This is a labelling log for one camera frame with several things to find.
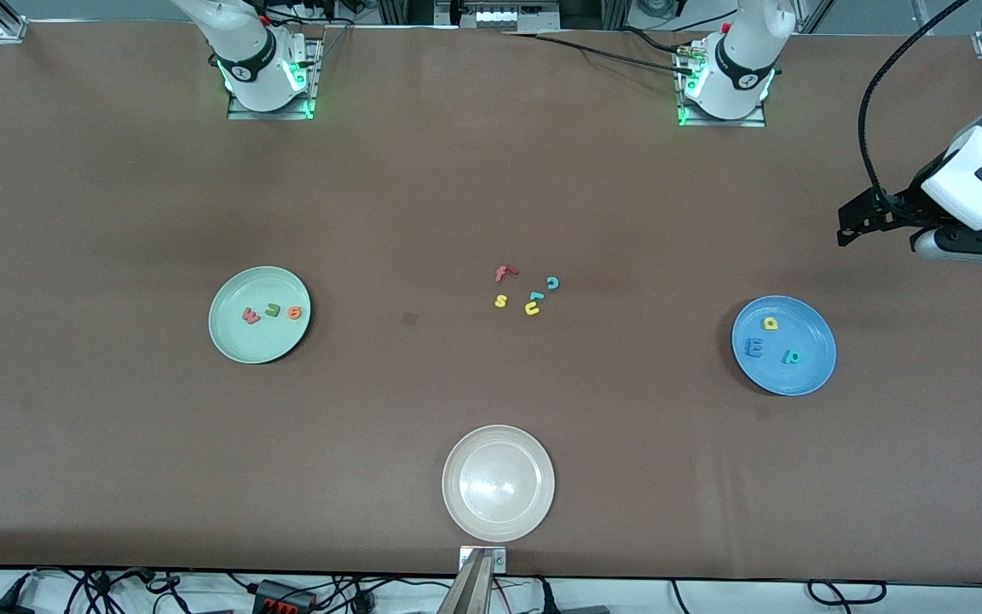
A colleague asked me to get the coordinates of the metal camera mount pole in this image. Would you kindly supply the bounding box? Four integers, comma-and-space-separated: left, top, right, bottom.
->
438, 550, 496, 614

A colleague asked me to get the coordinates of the grey control box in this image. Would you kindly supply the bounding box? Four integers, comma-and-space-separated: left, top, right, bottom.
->
436, 0, 562, 32

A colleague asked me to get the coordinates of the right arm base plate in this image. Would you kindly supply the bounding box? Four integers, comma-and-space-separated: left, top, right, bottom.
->
227, 38, 323, 121

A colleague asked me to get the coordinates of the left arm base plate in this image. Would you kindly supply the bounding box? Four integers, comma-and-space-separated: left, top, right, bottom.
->
676, 47, 769, 129

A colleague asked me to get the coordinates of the beige plate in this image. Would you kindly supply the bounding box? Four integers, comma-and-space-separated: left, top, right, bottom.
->
442, 425, 557, 543

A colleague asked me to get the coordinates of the black cable on table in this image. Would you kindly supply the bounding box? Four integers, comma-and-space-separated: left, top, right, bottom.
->
504, 31, 698, 76

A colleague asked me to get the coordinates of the black power strip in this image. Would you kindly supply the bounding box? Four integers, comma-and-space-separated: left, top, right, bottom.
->
252, 579, 319, 614

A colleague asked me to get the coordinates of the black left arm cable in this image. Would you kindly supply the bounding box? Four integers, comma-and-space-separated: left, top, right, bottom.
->
858, 0, 973, 201

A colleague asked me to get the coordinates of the blue plate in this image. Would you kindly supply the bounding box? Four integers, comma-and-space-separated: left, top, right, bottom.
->
731, 295, 838, 397

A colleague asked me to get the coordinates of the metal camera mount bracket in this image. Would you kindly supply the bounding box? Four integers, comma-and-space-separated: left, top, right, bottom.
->
459, 546, 508, 573

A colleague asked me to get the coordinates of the green plate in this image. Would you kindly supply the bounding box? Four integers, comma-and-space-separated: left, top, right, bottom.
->
208, 266, 313, 365

